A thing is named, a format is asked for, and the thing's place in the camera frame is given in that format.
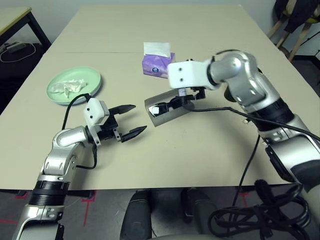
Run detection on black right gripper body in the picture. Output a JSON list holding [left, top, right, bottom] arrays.
[[178, 86, 207, 106]]

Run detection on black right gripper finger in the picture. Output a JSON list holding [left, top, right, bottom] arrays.
[[170, 96, 187, 108]]

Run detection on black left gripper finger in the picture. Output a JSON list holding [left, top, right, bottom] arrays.
[[108, 104, 137, 117], [119, 125, 148, 144]]

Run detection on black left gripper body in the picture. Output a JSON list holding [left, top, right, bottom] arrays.
[[96, 114, 120, 143]]

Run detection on grey glasses case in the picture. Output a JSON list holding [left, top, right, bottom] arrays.
[[144, 88, 196, 128]]

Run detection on black sunglasses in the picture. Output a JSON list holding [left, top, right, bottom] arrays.
[[147, 97, 187, 118]]

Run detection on light green plate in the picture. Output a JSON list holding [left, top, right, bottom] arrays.
[[46, 66, 102, 105]]

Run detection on light blue plate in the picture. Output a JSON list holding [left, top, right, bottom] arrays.
[[53, 79, 104, 106]]

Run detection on purple tissue box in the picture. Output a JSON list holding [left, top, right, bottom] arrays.
[[141, 52, 176, 80]]

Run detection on white tissue sheet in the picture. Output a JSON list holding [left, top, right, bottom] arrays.
[[143, 41, 172, 58]]

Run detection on black table support bar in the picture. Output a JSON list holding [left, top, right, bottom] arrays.
[[66, 189, 95, 198]]

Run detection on dark grey left robot leg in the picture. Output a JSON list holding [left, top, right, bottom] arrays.
[[119, 189, 153, 240]]

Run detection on dark grey robot leg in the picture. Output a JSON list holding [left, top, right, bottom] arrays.
[[119, 189, 153, 240], [181, 187, 218, 236]]

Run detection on dark grey right robot leg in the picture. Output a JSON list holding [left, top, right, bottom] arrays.
[[181, 187, 218, 236]]

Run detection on beige robot torso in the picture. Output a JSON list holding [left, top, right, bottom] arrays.
[[149, 233, 208, 240]]

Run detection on wooden stool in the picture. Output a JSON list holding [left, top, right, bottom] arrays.
[[268, 18, 310, 62]]

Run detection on grey power strip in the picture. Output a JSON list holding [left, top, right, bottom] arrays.
[[6, 41, 26, 52]]

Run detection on black jacket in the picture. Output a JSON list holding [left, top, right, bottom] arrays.
[[273, 0, 320, 33]]

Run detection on side desk black legs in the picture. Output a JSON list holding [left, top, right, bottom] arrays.
[[0, 6, 52, 51]]

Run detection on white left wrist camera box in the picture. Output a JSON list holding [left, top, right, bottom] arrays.
[[83, 98, 110, 146]]

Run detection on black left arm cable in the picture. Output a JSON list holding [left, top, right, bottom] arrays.
[[61, 92, 98, 171]]

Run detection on thin white floor cable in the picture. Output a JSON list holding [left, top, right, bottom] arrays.
[[0, 42, 36, 63]]

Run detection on black cable bundle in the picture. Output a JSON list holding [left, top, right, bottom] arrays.
[[207, 178, 312, 240]]

